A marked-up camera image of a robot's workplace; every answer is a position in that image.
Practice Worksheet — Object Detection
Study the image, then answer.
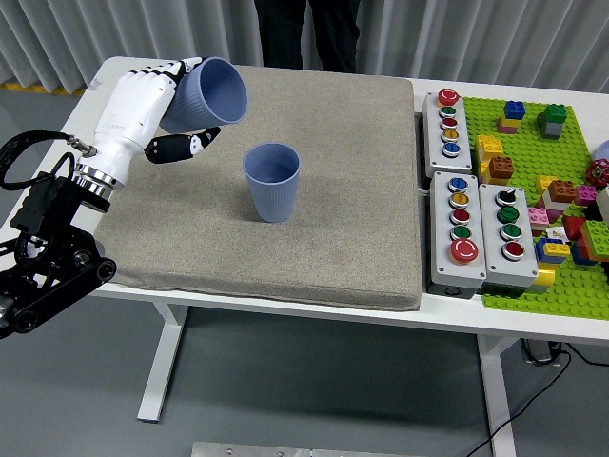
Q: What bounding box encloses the brown toy brick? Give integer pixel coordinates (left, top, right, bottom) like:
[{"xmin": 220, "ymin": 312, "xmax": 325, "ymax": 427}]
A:
[{"xmin": 488, "ymin": 156, "xmax": 515, "ymax": 181}]

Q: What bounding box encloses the grey toy brick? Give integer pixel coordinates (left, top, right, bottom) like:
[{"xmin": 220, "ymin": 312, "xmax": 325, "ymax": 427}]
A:
[{"xmin": 537, "ymin": 112, "xmax": 563, "ymax": 141}]

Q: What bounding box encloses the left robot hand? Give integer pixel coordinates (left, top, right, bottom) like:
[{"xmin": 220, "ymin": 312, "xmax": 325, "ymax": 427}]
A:
[{"xmin": 88, "ymin": 56, "xmax": 223, "ymax": 185}]

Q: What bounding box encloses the red toy brick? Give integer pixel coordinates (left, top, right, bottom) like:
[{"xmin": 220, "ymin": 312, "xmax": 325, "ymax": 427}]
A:
[{"xmin": 562, "ymin": 214, "xmax": 587, "ymax": 242}]

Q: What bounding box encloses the grey control box with switch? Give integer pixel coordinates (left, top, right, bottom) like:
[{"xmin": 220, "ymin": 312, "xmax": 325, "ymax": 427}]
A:
[{"xmin": 478, "ymin": 183, "xmax": 540, "ymax": 291}]

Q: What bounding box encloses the red-brown toy brick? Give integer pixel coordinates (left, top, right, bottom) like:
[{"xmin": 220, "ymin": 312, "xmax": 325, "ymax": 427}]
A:
[{"xmin": 547, "ymin": 180, "xmax": 576, "ymax": 204}]

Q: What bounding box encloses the large green toy brick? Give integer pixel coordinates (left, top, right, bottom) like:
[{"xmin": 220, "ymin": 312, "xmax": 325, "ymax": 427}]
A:
[{"xmin": 579, "ymin": 221, "xmax": 609, "ymax": 253}]

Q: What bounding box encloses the green toy brick baseplate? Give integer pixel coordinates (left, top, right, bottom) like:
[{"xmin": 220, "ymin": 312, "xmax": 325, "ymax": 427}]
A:
[{"xmin": 461, "ymin": 96, "xmax": 609, "ymax": 321}]

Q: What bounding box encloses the white pleated curtain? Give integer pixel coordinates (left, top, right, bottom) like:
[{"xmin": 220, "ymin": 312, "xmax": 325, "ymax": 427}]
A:
[{"xmin": 0, "ymin": 0, "xmax": 609, "ymax": 95}]

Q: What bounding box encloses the grey five-button control box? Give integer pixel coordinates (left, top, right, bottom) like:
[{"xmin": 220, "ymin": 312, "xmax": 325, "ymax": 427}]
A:
[
  {"xmin": 428, "ymin": 170, "xmax": 488, "ymax": 299},
  {"xmin": 421, "ymin": 89, "xmax": 473, "ymax": 178}
]

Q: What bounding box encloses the blue ribbed plastic cup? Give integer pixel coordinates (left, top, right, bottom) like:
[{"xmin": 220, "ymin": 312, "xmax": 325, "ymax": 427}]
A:
[
  {"xmin": 159, "ymin": 56, "xmax": 250, "ymax": 135},
  {"xmin": 243, "ymin": 142, "xmax": 303, "ymax": 224}
]

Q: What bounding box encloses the grey-brown foam mat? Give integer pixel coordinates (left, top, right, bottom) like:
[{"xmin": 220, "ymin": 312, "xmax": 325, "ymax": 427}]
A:
[{"xmin": 83, "ymin": 60, "xmax": 424, "ymax": 313}]

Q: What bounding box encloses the black floor cable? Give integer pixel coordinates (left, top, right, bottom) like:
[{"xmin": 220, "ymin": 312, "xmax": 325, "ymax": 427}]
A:
[
  {"xmin": 563, "ymin": 342, "xmax": 609, "ymax": 368},
  {"xmin": 456, "ymin": 350, "xmax": 572, "ymax": 457}
]

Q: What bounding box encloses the white toy brick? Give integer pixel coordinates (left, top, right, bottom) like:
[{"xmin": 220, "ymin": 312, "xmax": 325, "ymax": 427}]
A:
[{"xmin": 543, "ymin": 192, "xmax": 572, "ymax": 213}]

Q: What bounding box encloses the yellow floor tape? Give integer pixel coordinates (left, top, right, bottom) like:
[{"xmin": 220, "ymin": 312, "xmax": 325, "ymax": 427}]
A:
[{"xmin": 0, "ymin": 80, "xmax": 88, "ymax": 97}]

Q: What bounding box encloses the red valve handwheel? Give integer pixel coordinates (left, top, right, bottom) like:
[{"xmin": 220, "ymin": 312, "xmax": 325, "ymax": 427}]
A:
[{"xmin": 585, "ymin": 160, "xmax": 609, "ymax": 189}]

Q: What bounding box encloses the white table leg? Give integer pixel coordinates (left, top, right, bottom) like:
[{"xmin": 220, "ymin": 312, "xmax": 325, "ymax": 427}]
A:
[
  {"xmin": 477, "ymin": 335, "xmax": 524, "ymax": 457},
  {"xmin": 136, "ymin": 302, "xmax": 191, "ymax": 424}
]

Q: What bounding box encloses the person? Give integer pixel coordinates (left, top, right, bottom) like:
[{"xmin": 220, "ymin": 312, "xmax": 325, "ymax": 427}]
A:
[{"xmin": 253, "ymin": 0, "xmax": 363, "ymax": 75}]

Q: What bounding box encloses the magenta toy brick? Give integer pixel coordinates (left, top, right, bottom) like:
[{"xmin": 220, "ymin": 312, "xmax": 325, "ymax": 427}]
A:
[{"xmin": 574, "ymin": 184, "xmax": 599, "ymax": 207}]

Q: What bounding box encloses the yellow round toy brick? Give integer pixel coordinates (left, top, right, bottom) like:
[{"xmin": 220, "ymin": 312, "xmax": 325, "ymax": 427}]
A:
[{"xmin": 528, "ymin": 267, "xmax": 557, "ymax": 295}]

